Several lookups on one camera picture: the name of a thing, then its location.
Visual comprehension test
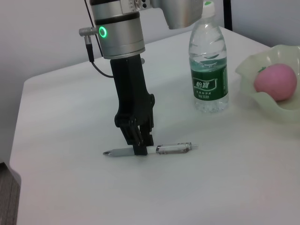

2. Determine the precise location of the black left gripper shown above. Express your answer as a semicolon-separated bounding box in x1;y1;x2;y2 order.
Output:
109;55;155;157

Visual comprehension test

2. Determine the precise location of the grey clear ballpoint pen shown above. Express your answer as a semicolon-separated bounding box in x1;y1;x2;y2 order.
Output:
102;142;199;158

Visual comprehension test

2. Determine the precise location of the clear green-label water bottle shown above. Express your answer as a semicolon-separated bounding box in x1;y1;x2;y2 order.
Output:
188;1;230;114

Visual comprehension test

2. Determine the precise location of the pink toy peach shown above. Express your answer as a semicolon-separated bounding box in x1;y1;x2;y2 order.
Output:
254;63;298;102

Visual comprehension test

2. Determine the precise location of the pale green wavy bowl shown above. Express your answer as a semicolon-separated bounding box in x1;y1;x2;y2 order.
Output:
235;44;300;128

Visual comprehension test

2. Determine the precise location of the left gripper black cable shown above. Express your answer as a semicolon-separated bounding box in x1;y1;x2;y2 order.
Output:
78;26;115;78

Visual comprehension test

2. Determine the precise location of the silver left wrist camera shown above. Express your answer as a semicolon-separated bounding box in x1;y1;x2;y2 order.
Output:
150;0;207;30

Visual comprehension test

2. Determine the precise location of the black and red post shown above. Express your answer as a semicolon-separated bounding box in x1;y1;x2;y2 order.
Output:
222;0;233;31

